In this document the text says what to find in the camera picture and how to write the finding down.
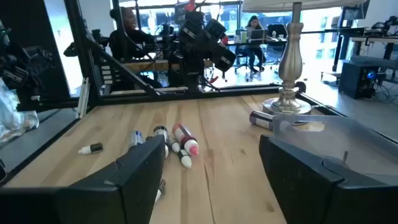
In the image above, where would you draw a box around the large blue food coloring bottle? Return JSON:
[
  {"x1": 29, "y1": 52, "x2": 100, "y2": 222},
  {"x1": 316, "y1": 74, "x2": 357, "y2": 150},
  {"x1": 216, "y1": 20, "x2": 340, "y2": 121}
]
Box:
[{"x1": 128, "y1": 130, "x2": 146, "y2": 150}]

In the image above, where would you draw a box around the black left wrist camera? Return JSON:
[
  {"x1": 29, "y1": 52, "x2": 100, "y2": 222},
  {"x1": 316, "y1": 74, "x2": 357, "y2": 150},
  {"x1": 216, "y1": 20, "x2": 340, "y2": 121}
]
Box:
[{"x1": 204, "y1": 18, "x2": 228, "y2": 40}]

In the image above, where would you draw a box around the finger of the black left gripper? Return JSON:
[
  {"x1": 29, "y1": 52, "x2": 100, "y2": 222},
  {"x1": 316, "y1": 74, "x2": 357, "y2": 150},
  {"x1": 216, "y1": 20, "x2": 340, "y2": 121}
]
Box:
[
  {"x1": 179, "y1": 19, "x2": 203, "y2": 45},
  {"x1": 214, "y1": 46, "x2": 237, "y2": 73}
]

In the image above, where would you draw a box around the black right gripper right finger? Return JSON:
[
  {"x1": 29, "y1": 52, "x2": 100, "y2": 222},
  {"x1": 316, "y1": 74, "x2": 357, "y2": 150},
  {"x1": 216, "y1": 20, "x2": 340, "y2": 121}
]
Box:
[{"x1": 259, "y1": 134, "x2": 398, "y2": 224}]

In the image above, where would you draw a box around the black computer tower blue light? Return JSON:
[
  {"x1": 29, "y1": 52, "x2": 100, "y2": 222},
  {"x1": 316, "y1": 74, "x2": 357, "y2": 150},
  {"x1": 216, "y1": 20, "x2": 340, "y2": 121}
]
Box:
[{"x1": 338, "y1": 61, "x2": 379, "y2": 100}]

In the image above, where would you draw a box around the black office chair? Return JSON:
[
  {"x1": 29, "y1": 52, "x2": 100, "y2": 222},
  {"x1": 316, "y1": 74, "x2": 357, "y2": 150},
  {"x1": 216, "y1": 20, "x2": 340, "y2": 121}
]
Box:
[{"x1": 266, "y1": 23, "x2": 289, "y2": 68}]

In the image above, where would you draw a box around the grey laptop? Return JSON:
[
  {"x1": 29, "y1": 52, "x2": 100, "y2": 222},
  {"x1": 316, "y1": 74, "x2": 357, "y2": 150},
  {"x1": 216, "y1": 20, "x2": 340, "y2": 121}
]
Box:
[{"x1": 250, "y1": 29, "x2": 269, "y2": 41}]

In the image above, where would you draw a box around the small black bottle white cap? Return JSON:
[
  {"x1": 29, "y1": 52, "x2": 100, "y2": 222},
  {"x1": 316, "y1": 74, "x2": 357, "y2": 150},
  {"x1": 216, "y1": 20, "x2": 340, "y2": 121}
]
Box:
[{"x1": 77, "y1": 142, "x2": 104, "y2": 156}]

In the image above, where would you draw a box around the large red food coloring bottle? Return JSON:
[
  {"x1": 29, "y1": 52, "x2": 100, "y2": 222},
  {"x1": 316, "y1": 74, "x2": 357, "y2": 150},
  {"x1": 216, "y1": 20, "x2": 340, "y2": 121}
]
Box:
[{"x1": 172, "y1": 123, "x2": 200, "y2": 157}]

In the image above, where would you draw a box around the translucent grey plastic bin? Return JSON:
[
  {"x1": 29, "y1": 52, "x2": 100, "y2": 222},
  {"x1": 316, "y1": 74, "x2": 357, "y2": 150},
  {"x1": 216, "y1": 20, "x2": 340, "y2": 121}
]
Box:
[{"x1": 272, "y1": 113, "x2": 398, "y2": 175}]

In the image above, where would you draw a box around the black desk with equipment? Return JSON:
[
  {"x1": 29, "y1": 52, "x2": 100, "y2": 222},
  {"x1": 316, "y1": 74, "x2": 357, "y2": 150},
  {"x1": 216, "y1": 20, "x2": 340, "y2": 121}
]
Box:
[{"x1": 331, "y1": 6, "x2": 398, "y2": 74}]

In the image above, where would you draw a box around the large black food coloring bottle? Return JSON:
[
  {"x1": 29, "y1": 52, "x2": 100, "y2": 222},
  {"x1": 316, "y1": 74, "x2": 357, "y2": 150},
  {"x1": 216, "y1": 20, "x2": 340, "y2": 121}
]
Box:
[{"x1": 151, "y1": 125, "x2": 171, "y2": 159}]

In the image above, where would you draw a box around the silver lamp with white shade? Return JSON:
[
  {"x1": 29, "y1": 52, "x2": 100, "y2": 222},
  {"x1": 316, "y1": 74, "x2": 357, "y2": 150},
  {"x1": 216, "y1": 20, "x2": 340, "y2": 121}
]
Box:
[{"x1": 241, "y1": 0, "x2": 368, "y2": 116}]

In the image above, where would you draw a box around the person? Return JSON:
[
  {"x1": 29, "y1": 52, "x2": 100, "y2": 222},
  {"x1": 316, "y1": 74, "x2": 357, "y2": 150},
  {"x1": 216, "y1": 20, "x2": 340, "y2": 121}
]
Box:
[
  {"x1": 243, "y1": 15, "x2": 267, "y2": 75},
  {"x1": 108, "y1": 6, "x2": 158, "y2": 63}
]

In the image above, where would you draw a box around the small blue cap bottle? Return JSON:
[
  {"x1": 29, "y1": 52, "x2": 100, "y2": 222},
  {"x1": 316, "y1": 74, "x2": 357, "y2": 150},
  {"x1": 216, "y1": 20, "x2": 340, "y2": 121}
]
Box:
[{"x1": 167, "y1": 135, "x2": 182, "y2": 154}]

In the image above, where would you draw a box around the small black dropper bottle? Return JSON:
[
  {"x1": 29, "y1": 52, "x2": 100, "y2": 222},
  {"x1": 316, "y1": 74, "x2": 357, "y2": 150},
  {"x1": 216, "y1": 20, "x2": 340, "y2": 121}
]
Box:
[{"x1": 177, "y1": 149, "x2": 193, "y2": 170}]

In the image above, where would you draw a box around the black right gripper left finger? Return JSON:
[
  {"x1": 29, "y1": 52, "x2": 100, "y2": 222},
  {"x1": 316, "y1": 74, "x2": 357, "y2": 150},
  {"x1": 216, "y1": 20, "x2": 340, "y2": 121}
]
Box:
[{"x1": 0, "y1": 135, "x2": 166, "y2": 224}]

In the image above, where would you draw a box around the clear plastic sheet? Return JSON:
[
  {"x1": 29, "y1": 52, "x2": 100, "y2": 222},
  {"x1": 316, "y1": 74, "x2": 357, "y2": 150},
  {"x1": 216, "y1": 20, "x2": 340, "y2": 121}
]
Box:
[{"x1": 0, "y1": 77, "x2": 40, "y2": 142}]

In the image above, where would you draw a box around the large purple food coloring bottle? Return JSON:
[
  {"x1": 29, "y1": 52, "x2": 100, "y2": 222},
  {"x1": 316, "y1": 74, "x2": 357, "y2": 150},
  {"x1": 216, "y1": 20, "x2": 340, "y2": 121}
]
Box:
[{"x1": 249, "y1": 110, "x2": 275, "y2": 131}]

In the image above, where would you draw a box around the small dropper bottle white cap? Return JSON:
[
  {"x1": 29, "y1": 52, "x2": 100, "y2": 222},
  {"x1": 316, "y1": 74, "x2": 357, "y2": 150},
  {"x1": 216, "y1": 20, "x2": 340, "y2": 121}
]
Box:
[{"x1": 154, "y1": 179, "x2": 167, "y2": 205}]

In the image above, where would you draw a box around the black equipment with cables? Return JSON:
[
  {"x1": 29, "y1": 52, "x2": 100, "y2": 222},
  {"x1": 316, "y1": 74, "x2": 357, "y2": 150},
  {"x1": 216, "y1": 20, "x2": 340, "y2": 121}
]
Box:
[{"x1": 0, "y1": 18, "x2": 65, "y2": 111}]

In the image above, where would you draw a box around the black office desk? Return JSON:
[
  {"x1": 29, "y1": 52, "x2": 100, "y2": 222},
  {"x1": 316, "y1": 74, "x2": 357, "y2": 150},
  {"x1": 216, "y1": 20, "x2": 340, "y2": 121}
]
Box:
[{"x1": 226, "y1": 37, "x2": 289, "y2": 48}]

